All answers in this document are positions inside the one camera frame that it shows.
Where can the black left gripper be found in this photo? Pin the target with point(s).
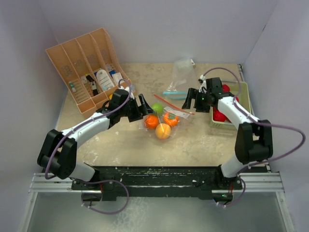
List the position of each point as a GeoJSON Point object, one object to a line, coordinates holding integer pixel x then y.
{"type": "Point", "coordinates": [144, 109]}

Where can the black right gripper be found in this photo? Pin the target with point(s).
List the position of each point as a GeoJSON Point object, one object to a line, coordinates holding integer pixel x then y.
{"type": "Point", "coordinates": [191, 94]}

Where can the green fake fruit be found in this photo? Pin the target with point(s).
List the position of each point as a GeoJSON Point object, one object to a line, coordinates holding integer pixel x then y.
{"type": "Point", "coordinates": [158, 108]}

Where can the clear bag red zipper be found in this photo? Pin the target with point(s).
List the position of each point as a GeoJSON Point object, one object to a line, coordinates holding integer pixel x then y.
{"type": "Point", "coordinates": [185, 117]}

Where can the clear bag blue zipper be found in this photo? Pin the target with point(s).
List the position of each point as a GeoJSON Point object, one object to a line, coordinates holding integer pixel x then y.
{"type": "Point", "coordinates": [183, 77]}

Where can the red yellow fake apple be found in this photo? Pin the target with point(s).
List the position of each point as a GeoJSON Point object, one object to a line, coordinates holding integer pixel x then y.
{"type": "Point", "coordinates": [218, 116]}

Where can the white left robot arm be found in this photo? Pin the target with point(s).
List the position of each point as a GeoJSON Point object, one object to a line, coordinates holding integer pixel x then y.
{"type": "Point", "coordinates": [58, 154]}

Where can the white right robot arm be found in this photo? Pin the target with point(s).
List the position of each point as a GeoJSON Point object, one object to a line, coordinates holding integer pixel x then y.
{"type": "Point", "coordinates": [254, 136]}

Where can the fake orange tangerine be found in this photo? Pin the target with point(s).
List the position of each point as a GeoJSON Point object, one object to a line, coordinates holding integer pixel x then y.
{"type": "Point", "coordinates": [151, 122]}

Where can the fake orange persimmon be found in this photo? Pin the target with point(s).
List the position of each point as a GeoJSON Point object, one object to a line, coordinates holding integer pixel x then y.
{"type": "Point", "coordinates": [171, 119]}

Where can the fake yellow orange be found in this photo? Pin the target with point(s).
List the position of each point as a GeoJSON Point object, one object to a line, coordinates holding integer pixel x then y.
{"type": "Point", "coordinates": [162, 131]}

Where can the green perforated basket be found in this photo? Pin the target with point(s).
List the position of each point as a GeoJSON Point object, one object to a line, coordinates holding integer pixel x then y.
{"type": "Point", "coordinates": [236, 108]}

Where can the white blue card pack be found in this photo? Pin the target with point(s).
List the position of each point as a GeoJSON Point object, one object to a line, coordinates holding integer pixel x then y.
{"type": "Point", "coordinates": [104, 80]}

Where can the pink desk organizer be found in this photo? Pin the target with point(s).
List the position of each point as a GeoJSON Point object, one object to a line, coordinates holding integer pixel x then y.
{"type": "Point", "coordinates": [77, 62]}

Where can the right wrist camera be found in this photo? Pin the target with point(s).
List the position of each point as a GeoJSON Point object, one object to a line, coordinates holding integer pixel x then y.
{"type": "Point", "coordinates": [203, 86]}

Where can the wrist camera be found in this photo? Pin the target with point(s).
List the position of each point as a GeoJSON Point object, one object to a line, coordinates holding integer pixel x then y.
{"type": "Point", "coordinates": [124, 88]}
{"type": "Point", "coordinates": [203, 86]}

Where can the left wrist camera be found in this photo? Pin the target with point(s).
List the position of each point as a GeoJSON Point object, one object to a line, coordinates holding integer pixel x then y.
{"type": "Point", "coordinates": [124, 88]}

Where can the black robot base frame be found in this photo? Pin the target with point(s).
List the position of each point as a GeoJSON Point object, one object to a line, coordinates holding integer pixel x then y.
{"type": "Point", "coordinates": [205, 183]}

